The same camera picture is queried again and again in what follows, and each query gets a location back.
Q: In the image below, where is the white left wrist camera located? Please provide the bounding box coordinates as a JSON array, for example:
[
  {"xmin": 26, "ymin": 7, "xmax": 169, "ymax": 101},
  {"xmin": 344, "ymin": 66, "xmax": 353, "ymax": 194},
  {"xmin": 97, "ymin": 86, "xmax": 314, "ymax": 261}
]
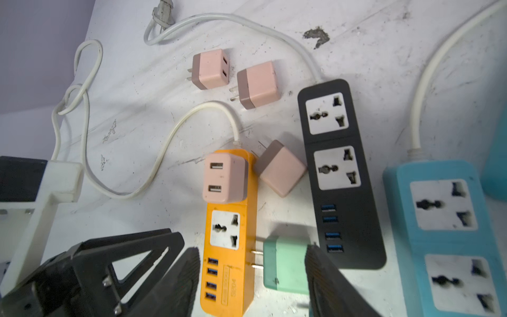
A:
[{"xmin": 1, "ymin": 156, "xmax": 85, "ymax": 296}]

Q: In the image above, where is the brown pink charger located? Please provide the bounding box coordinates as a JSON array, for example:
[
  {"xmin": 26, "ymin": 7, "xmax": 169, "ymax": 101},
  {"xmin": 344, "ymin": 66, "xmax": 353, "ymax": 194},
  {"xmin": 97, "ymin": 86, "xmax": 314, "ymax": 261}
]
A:
[{"xmin": 202, "ymin": 153, "xmax": 248, "ymax": 204}]

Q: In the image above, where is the black power strip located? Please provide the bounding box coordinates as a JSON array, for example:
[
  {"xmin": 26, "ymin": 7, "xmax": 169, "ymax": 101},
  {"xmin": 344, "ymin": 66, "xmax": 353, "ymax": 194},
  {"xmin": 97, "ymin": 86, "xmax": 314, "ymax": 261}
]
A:
[{"xmin": 298, "ymin": 79, "xmax": 387, "ymax": 270}]

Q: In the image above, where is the teal triangular power strip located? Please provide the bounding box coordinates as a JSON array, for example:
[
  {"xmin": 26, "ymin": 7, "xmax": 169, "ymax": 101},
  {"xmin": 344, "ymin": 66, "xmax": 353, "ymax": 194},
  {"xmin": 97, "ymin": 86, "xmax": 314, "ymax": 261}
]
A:
[{"xmin": 481, "ymin": 109, "xmax": 506, "ymax": 202}]

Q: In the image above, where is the thin white cable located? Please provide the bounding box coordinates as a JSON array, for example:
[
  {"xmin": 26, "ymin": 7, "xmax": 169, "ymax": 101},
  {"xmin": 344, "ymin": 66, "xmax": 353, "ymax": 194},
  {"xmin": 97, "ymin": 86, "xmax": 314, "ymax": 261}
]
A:
[{"xmin": 50, "ymin": 38, "xmax": 104, "ymax": 163}]

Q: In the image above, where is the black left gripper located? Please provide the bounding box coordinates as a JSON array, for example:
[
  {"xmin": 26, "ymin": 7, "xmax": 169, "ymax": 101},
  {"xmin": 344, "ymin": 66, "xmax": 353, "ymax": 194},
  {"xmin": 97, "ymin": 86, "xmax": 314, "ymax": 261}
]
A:
[{"xmin": 1, "ymin": 229, "xmax": 184, "ymax": 316}]

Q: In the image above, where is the pink usb charger plug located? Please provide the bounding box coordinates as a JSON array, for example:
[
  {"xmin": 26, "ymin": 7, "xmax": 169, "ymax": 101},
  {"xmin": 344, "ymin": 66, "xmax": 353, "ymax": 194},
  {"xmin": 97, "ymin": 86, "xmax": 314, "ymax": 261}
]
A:
[{"xmin": 187, "ymin": 49, "xmax": 230, "ymax": 91}]

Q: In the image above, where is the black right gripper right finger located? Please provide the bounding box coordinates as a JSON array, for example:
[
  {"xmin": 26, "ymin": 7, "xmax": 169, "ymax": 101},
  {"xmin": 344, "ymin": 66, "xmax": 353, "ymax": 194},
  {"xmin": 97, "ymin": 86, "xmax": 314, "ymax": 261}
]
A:
[{"xmin": 304, "ymin": 245, "xmax": 379, "ymax": 316}]

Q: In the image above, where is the grey power cable with plug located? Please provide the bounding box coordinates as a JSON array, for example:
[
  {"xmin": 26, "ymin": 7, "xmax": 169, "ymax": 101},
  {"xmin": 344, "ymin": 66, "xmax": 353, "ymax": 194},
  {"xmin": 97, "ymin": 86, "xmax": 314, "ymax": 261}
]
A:
[{"xmin": 143, "ymin": 0, "xmax": 323, "ymax": 84}]

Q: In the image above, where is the orange power strip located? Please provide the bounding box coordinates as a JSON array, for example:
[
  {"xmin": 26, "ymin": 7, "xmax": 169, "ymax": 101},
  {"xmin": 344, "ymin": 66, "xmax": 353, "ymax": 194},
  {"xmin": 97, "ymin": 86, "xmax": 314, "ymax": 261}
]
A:
[{"xmin": 200, "ymin": 147, "xmax": 258, "ymax": 316}]

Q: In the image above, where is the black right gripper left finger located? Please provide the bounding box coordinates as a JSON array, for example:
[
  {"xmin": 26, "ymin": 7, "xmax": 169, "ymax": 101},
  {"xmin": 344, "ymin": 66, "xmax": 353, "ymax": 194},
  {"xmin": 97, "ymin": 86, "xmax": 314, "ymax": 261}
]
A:
[{"xmin": 128, "ymin": 247, "xmax": 200, "ymax": 316}]

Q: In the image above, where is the beige pink charger plug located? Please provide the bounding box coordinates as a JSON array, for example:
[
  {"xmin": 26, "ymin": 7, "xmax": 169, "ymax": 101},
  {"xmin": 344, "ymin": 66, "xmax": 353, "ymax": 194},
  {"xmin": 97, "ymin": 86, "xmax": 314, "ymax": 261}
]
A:
[{"xmin": 254, "ymin": 140, "xmax": 307, "ymax": 198}]

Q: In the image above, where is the green usb charger plug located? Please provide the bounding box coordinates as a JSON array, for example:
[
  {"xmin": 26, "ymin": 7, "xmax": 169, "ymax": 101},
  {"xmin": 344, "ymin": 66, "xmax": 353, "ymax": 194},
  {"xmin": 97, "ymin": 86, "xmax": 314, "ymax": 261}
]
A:
[{"xmin": 251, "ymin": 235, "xmax": 310, "ymax": 295}]

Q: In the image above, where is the cream power cable with plug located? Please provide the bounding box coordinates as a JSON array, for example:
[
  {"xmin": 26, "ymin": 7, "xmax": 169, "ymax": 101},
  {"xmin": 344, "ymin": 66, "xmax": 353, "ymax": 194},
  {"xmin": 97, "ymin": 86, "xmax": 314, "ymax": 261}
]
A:
[{"xmin": 407, "ymin": 0, "xmax": 507, "ymax": 161}]

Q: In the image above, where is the teal rectangular power strip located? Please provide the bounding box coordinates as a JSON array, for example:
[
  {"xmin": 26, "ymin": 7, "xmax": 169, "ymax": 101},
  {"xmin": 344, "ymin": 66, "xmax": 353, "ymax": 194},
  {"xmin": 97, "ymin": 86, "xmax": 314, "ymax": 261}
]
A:
[{"xmin": 383, "ymin": 160, "xmax": 506, "ymax": 316}]

